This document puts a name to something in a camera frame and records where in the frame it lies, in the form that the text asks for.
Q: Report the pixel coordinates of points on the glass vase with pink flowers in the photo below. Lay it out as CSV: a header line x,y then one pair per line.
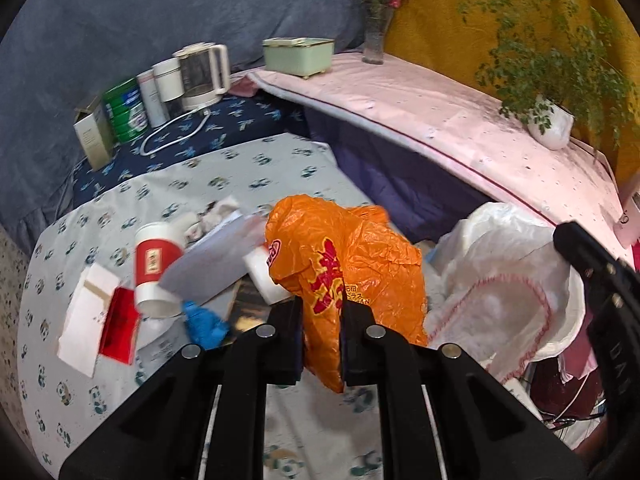
x,y
377,35

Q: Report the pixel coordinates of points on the navy printed cloth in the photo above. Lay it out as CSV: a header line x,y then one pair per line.
x,y
240,120

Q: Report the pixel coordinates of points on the purple cloth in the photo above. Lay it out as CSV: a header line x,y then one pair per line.
x,y
400,180

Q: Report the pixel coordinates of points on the white woven sack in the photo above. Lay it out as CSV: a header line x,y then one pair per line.
x,y
505,270

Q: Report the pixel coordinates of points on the red and white paper cup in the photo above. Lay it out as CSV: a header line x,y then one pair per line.
x,y
152,265

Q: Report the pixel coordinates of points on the white electric kettle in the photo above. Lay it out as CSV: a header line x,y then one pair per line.
x,y
202,77

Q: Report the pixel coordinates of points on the pale green tin box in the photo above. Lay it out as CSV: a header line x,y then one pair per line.
x,y
300,57

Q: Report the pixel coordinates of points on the small pink cloth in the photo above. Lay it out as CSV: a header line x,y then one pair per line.
x,y
242,87

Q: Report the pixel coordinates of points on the white bottle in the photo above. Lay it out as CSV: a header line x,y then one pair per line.
x,y
149,97

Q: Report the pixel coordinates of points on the dark red cloth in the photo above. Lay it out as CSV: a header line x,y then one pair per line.
x,y
555,385

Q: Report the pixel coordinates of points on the blue-grey backdrop cloth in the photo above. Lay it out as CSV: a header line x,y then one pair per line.
x,y
125,15

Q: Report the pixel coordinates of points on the green plant in white pot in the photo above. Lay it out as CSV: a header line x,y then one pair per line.
x,y
550,122

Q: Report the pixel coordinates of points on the white box with red lid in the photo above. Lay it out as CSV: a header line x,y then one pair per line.
x,y
87,310

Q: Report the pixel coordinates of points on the beige carton box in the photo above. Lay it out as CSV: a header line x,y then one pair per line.
x,y
95,132

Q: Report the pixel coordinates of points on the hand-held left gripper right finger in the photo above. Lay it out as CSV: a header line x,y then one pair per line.
x,y
345,345

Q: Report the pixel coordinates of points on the white canister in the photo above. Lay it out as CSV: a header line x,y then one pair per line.
x,y
167,80

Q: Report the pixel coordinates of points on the orange plastic bag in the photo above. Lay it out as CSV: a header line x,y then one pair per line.
x,y
350,260

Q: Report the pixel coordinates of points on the pink cup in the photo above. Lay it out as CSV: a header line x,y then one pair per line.
x,y
629,220

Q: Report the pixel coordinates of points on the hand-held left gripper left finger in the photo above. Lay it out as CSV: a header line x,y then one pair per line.
x,y
298,345

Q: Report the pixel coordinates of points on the crumpled black-and-white printed paper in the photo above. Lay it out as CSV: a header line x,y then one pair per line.
x,y
212,217

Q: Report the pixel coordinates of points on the plain white paper sheet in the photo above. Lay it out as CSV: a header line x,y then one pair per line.
x,y
215,260

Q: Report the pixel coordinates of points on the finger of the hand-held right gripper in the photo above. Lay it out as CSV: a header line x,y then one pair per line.
x,y
590,252

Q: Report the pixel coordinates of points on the pink tablecloth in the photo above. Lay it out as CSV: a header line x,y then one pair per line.
x,y
425,110

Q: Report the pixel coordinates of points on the green tin can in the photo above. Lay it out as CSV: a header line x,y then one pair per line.
x,y
125,110

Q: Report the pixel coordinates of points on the small white box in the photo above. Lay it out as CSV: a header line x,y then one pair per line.
x,y
262,275

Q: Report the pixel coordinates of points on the panda print sheet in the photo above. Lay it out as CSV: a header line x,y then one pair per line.
x,y
75,400

